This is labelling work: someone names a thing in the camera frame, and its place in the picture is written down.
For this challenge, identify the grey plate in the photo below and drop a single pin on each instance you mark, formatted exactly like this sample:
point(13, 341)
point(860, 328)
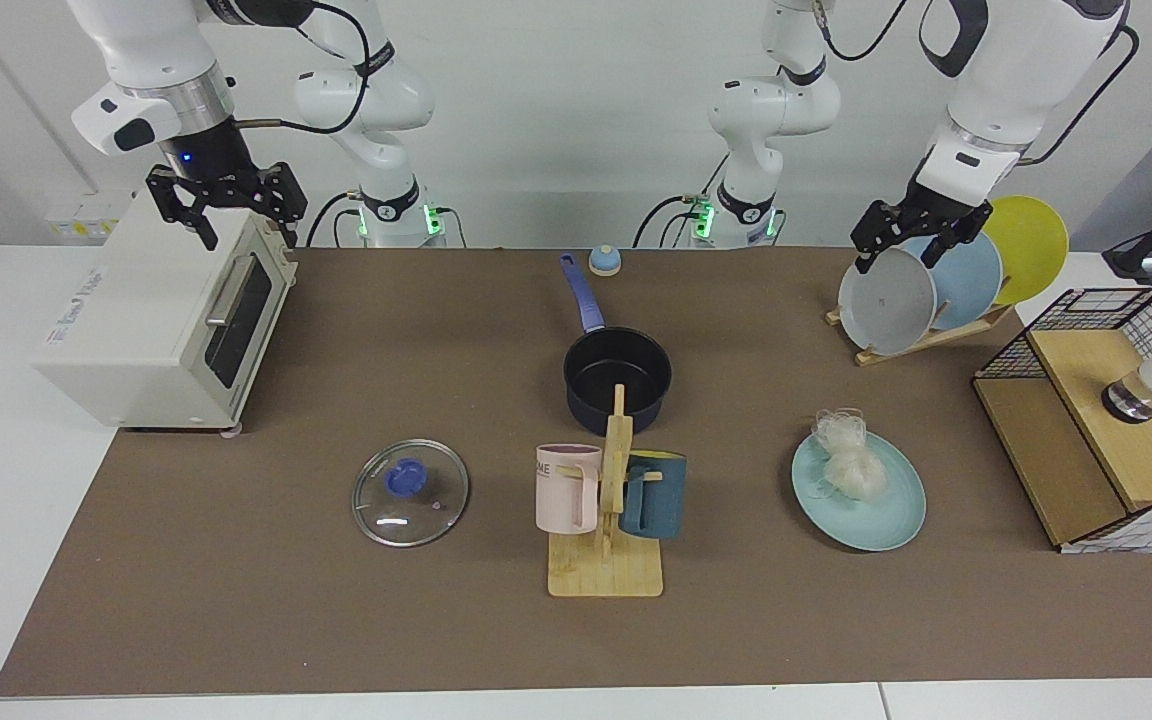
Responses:
point(886, 305)

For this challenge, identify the yellow plate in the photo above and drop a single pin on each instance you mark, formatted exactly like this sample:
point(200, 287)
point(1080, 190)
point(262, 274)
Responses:
point(1031, 245)

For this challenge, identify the white vermicelli bundle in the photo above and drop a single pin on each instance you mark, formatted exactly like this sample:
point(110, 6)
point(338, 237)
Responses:
point(851, 465)

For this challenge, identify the pale toaster oven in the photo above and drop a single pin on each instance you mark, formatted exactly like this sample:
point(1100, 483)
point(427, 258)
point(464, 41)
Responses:
point(136, 320)

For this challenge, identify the wooden plate rack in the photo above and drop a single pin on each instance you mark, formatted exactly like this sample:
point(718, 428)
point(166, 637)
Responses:
point(921, 343)

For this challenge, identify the white box with yellow labels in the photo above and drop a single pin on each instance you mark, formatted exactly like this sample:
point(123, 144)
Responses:
point(76, 215)

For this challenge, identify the pink mug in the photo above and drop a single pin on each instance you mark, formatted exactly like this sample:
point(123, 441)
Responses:
point(564, 490)

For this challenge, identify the light teal plate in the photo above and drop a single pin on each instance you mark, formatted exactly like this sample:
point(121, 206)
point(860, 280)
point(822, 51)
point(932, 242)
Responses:
point(866, 520)

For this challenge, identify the dark teal mug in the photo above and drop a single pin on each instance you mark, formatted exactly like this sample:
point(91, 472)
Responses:
point(658, 498)

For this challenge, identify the glass lid with blue knob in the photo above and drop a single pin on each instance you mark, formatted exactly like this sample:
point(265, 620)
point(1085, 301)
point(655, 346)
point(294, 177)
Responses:
point(411, 510)

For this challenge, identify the light blue plate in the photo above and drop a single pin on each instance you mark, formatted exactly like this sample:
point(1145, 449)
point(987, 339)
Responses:
point(971, 285)

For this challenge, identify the brown table cloth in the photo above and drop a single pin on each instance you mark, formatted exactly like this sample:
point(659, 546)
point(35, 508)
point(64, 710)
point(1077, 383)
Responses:
point(286, 620)

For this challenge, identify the wooden mug stand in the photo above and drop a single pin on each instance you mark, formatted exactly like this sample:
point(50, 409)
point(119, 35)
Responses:
point(604, 575)

